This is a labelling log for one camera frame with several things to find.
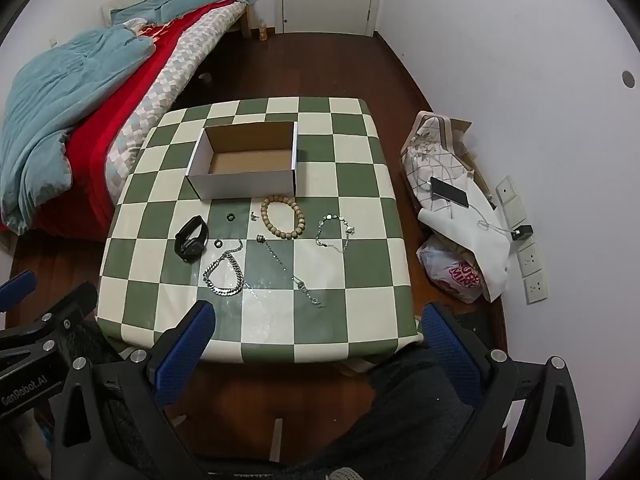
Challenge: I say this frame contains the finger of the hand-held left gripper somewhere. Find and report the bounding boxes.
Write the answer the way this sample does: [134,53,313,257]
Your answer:
[0,270,37,313]
[30,281,99,357]

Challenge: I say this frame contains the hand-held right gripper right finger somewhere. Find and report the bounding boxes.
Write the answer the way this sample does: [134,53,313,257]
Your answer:
[421,302,587,480]

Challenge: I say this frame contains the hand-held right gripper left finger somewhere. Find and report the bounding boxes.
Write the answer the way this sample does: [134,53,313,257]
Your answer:
[50,300,217,480]

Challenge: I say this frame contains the thick silver chain bracelet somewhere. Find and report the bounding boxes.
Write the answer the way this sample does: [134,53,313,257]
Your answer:
[202,239,246,300]

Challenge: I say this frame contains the black smartwatch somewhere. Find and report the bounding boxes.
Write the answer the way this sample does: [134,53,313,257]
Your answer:
[174,215,211,262]

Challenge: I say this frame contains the thin silver pendant necklace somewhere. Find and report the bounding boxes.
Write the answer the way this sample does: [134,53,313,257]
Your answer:
[256,234,326,310]

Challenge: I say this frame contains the silver charm bracelet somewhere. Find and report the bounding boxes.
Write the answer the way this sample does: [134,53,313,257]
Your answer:
[315,213,357,255]

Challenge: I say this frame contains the wooden bead bracelet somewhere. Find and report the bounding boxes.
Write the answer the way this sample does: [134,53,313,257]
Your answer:
[260,195,306,241]

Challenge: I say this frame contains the cardboard box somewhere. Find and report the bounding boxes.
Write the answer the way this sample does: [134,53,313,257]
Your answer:
[186,121,299,201]

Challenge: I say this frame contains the person's dark pants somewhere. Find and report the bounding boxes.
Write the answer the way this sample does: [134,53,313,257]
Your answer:
[65,317,506,480]

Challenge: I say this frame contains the white plastic bag red print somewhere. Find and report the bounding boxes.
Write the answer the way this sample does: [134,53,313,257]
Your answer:
[417,237,483,305]

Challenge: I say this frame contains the white cloth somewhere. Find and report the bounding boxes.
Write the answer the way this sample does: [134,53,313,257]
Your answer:
[417,170,511,303]

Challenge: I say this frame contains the white table leg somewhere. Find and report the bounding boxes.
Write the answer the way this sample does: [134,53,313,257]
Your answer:
[270,416,284,463]

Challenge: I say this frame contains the black smartphone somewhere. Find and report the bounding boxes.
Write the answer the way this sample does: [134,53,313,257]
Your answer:
[430,176,471,209]

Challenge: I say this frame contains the green white checkered tablecloth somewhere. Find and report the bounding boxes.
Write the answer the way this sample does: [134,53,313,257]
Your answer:
[95,96,423,365]

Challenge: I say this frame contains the bed with red sheet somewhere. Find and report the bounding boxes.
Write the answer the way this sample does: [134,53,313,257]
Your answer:
[2,2,248,248]

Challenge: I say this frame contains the light blue duvet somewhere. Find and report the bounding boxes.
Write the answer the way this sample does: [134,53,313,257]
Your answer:
[0,0,258,236]

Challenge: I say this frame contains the white printed tote bag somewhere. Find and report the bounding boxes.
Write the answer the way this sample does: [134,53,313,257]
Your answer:
[400,110,476,206]

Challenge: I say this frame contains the flat cardboard piece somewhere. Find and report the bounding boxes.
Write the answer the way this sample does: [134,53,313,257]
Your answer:
[450,117,493,196]

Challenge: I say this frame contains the grey white checkered bed sheet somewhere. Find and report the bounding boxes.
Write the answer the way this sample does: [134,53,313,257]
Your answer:
[105,10,246,201]

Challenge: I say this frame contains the white wall socket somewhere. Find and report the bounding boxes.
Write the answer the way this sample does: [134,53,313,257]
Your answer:
[524,270,549,305]
[516,242,543,278]
[495,175,520,202]
[502,197,528,228]

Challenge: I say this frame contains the white charging cable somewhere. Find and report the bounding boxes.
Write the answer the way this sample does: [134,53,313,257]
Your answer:
[467,195,516,236]

